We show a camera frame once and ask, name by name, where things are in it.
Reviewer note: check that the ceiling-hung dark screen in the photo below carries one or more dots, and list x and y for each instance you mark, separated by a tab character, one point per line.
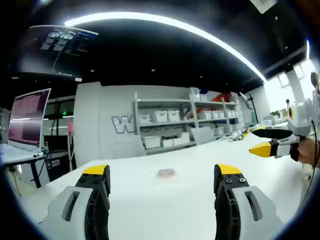
57	55

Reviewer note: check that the white ceiling vent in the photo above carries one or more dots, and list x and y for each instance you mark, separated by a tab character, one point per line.
262	5

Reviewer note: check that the white chair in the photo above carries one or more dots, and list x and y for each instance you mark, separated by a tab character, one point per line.
130	147
203	135

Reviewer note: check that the long ceiling light strip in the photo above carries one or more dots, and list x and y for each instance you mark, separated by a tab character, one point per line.
150	17

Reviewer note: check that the green potted plant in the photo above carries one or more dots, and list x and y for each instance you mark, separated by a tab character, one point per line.
275	113

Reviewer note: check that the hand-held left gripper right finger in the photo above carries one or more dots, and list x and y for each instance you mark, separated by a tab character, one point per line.
240	212

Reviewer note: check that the rows of white storage boxes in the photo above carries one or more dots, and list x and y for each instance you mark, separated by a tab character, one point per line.
160	116

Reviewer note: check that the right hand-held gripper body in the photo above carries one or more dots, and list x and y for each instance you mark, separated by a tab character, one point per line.
301	117

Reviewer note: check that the short ceiling light strip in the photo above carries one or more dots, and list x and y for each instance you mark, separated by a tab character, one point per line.
308	48

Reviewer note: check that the grey metal shelf unit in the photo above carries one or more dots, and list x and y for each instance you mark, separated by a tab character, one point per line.
136	112

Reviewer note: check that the curved computer monitor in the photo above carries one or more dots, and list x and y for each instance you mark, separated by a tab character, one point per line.
27	117

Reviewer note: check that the dark equipment cabinet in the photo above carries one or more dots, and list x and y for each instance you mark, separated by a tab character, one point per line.
57	165

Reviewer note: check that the person's right hand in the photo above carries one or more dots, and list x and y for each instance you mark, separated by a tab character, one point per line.
308	150

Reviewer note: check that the pink object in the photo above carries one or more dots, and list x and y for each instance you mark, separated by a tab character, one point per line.
71	126

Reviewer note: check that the white standing desk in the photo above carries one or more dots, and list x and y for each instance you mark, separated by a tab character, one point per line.
15	153

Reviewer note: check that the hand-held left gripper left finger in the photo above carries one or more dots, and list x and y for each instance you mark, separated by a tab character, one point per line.
75	212

